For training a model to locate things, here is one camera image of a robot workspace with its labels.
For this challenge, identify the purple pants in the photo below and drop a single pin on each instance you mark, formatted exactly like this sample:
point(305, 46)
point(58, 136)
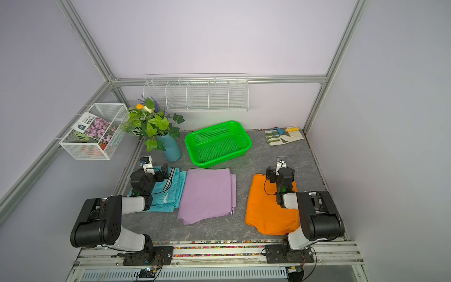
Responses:
point(207, 193)

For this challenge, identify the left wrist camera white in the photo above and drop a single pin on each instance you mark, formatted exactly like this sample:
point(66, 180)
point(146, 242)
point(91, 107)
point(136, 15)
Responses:
point(146, 164)

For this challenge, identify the flower seed packet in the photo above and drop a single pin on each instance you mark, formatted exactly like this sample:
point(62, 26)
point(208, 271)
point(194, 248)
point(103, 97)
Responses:
point(91, 128)

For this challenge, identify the artificial green plant bouquet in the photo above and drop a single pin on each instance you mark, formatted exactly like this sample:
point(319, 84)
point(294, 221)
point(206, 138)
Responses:
point(147, 120)

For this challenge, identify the green plastic basket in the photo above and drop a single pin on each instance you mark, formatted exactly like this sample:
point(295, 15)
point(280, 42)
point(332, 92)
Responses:
point(217, 144)

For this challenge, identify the small green circuit board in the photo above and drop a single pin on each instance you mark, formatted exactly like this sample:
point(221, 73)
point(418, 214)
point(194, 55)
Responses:
point(147, 273)

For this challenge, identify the teal pants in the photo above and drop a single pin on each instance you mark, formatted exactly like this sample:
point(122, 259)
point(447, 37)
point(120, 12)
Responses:
point(167, 195)

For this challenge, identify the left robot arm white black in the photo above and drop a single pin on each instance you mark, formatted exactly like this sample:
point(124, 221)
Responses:
point(100, 220)

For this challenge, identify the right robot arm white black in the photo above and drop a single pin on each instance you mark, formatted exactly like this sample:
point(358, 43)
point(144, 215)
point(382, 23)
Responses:
point(319, 218)

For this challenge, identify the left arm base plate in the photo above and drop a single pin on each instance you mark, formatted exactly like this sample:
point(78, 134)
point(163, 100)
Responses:
point(158, 256)

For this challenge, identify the aluminium rail front frame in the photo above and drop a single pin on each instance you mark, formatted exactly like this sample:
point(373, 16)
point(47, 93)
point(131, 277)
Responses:
point(226, 260)

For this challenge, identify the teal vase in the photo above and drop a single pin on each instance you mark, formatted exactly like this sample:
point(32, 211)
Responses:
point(171, 150)

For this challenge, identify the white wire side basket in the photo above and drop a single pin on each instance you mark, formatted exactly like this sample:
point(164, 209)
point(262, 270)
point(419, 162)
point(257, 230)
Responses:
point(116, 113)

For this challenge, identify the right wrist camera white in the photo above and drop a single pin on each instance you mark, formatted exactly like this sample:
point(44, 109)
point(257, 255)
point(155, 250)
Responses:
point(281, 163)

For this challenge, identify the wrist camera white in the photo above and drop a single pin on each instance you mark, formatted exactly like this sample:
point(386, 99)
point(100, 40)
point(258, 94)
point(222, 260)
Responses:
point(281, 163)
point(146, 164)

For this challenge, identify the blue yellow garden tool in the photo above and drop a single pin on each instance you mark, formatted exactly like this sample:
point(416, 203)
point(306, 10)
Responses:
point(279, 131)

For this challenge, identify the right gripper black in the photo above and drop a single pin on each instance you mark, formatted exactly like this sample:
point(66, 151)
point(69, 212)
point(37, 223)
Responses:
point(272, 172)

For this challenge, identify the orange pants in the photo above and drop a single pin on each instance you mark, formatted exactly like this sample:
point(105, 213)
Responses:
point(264, 213)

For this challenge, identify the white wire wall shelf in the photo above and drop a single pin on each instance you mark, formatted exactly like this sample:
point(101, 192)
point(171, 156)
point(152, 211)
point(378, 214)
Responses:
point(198, 92)

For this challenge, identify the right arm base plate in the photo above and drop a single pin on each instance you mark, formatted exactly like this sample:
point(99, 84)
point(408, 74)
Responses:
point(278, 253)

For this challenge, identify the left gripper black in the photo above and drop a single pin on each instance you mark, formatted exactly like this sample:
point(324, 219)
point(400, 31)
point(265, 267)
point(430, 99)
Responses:
point(165, 173)

